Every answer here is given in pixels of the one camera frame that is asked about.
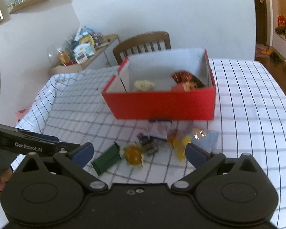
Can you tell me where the light blue cookie packet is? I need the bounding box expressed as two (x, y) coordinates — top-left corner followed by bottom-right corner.
(190, 128), (219, 152)

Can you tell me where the yellow snack packet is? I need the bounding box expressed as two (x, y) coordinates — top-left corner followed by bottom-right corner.
(167, 129), (192, 162)

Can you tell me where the green snack packet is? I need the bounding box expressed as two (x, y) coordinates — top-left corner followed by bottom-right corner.
(92, 142), (122, 175)

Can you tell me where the white blue snack bag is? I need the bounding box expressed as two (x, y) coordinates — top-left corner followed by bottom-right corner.
(142, 120), (172, 140)

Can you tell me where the dark wrapped small candy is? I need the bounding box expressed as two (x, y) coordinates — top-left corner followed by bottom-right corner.
(140, 138), (158, 156)

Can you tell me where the gold wrapped round candy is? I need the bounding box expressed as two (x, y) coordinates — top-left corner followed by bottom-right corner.
(120, 145), (144, 168)

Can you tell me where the white checked tablecloth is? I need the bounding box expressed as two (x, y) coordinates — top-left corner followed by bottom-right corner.
(17, 60), (286, 228)

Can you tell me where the cream snack in box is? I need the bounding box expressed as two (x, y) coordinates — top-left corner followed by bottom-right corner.
(134, 80), (155, 92)

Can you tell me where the orange drink bottle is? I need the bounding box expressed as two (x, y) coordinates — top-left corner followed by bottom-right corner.
(58, 48), (72, 66)

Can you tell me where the pink digital timer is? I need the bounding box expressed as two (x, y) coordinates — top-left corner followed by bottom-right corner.
(75, 53), (88, 65)

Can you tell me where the red cardboard box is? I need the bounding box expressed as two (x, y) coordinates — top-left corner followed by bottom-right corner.
(102, 48), (216, 120)

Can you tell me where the wooden side cabinet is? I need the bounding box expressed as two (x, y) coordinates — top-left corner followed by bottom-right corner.
(49, 34), (120, 76)

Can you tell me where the tissue pack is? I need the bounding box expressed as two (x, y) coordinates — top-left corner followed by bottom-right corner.
(73, 43), (95, 57)

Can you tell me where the yellow clock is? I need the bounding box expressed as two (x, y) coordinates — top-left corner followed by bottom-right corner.
(80, 34), (95, 46)

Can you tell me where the brown wooden chair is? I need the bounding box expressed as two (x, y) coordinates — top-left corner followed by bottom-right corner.
(112, 31), (171, 65)

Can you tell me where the wooden wall shelf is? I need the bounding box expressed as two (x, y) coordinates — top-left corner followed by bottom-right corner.
(7, 0), (47, 15)

